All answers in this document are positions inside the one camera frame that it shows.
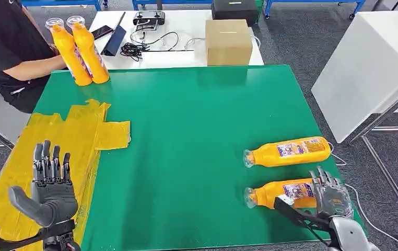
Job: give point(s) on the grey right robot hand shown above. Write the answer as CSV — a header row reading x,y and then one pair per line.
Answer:
x,y
334,199

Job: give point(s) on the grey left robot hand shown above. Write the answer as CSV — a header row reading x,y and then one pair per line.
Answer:
x,y
55,199

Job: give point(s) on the orange drink bottle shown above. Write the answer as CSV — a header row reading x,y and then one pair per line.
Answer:
x,y
90,52
67,52
289,152
271,194

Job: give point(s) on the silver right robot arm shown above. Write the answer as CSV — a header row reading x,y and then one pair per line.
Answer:
x,y
351,235

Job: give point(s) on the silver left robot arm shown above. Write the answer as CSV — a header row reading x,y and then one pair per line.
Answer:
x,y
57,239

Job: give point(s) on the yellow sheet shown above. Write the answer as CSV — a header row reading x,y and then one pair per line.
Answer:
x,y
81,131

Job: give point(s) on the large white board table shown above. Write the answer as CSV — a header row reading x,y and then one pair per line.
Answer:
x,y
361,76

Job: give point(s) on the green table mat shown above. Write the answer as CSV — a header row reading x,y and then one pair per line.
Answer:
x,y
192,138

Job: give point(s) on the person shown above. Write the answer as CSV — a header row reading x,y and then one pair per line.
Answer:
x,y
5,38

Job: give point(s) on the dark blue tablet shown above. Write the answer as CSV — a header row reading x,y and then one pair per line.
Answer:
x,y
115,40

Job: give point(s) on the black smartphone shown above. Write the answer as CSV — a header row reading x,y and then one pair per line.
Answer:
x,y
101,32

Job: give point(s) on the brown cardboard box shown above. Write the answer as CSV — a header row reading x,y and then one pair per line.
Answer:
x,y
228,44

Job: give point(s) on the black handheld controller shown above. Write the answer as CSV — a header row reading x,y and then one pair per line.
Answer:
x,y
149,17

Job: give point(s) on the black box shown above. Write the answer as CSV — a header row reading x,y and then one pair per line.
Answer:
x,y
235,12

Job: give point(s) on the metal table frame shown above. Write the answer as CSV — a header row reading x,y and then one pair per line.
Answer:
x,y
386,173

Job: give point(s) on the blue metal frame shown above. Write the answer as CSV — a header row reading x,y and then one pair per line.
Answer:
x,y
64,2
171,2
309,2

